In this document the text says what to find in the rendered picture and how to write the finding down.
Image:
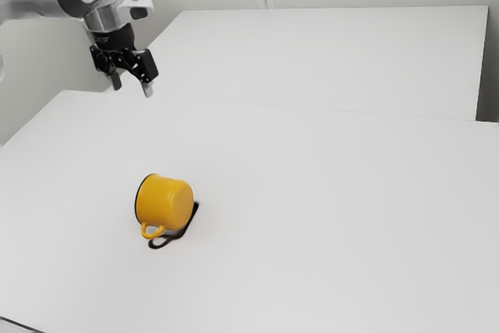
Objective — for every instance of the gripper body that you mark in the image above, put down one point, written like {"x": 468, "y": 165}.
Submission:
{"x": 117, "y": 38}

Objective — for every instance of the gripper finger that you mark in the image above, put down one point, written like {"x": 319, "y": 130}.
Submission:
{"x": 107, "y": 66}
{"x": 145, "y": 69}

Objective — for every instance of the yellow mug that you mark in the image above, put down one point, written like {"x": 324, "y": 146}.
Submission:
{"x": 163, "y": 202}

